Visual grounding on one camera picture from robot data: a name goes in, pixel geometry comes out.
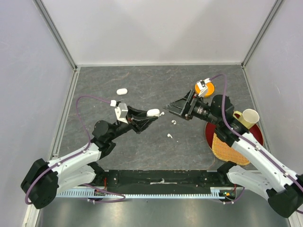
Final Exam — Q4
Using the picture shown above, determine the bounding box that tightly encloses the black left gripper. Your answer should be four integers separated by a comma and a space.
108, 105, 158, 140

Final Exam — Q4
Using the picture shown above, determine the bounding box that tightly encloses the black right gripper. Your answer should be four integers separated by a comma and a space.
163, 89, 221, 126

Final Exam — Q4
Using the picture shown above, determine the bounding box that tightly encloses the white earbud charging case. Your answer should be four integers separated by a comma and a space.
146, 109, 160, 117

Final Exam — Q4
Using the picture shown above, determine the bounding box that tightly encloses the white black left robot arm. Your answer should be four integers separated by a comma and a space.
20, 103, 160, 209

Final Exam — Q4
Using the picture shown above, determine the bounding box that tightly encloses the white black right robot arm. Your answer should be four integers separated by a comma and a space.
163, 90, 303, 218

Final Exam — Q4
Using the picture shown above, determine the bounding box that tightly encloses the white oval closed case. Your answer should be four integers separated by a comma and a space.
116, 88, 128, 96

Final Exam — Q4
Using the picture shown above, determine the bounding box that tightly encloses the orange plastic bowl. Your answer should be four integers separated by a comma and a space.
195, 82, 215, 97

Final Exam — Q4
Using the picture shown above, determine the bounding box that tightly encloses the woven bamboo tray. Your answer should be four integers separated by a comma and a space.
212, 133, 250, 166

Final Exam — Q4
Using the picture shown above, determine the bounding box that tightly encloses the cream yellow mug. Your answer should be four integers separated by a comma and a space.
233, 109, 260, 129

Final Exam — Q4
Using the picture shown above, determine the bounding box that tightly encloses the red round plate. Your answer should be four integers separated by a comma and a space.
205, 122, 264, 149

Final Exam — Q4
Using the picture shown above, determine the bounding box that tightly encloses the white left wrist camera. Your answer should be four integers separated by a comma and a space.
115, 103, 128, 124

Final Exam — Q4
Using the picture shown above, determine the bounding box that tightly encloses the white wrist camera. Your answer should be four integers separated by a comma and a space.
196, 78, 211, 97
115, 103, 128, 124

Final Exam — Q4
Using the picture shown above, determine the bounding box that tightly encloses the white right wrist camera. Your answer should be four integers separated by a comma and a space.
196, 78, 211, 97

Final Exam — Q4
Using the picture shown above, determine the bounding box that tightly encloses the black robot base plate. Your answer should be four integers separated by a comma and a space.
89, 170, 234, 193

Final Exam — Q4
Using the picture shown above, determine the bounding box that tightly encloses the light blue cable duct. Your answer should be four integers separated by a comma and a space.
56, 187, 225, 199

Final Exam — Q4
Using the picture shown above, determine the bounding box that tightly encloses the aluminium frame right post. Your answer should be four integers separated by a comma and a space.
241, 0, 284, 69

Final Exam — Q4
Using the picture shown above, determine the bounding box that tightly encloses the aluminium frame post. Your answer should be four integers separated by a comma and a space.
33, 0, 77, 70
241, 0, 284, 69

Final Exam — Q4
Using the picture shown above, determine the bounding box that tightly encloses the aluminium frame left post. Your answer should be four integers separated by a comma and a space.
33, 0, 77, 70

